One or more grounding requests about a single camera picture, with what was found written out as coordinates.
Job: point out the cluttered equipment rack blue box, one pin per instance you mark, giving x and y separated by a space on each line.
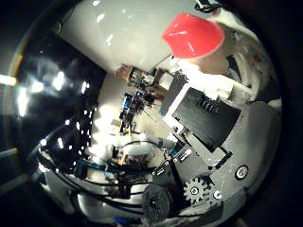
129 110

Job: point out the wooden shelf with clutter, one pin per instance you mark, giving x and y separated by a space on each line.
142 77

